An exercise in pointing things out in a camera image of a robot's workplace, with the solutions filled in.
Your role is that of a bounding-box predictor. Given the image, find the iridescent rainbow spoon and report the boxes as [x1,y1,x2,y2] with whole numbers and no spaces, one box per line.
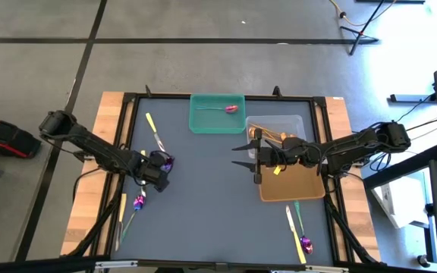
[196,104,239,115]
[160,155,175,174]
[293,200,314,256]
[121,193,146,242]

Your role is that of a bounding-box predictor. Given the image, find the black tripod stand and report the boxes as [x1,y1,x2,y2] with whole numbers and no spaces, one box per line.
[339,0,381,56]

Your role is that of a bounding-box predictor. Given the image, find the clear plastic bin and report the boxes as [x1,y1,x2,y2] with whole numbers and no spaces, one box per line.
[245,114,307,159]

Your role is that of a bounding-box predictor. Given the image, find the silver corner bracket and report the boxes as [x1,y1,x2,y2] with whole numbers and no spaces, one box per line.
[304,265,351,273]
[94,259,139,271]

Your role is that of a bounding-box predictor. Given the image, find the wooden table side board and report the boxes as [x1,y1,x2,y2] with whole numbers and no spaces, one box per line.
[324,96,381,262]
[61,90,125,256]

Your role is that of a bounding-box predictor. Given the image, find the yellow cable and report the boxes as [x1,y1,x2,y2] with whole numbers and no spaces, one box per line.
[329,0,398,27]

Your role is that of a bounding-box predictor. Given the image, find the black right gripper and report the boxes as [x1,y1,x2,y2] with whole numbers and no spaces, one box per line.
[231,128,307,185]

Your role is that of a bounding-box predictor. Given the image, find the black table frame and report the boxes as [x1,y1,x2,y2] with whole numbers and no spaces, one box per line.
[61,85,382,273]

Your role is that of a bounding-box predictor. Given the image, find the teal plastic bin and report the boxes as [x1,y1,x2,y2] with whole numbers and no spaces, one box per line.
[188,93,247,135]

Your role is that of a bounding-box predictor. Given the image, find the black cable bundle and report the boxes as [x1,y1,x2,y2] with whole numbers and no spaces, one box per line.
[368,128,395,174]

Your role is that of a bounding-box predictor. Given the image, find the white box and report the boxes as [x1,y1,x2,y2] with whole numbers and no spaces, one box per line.
[371,175,431,230]

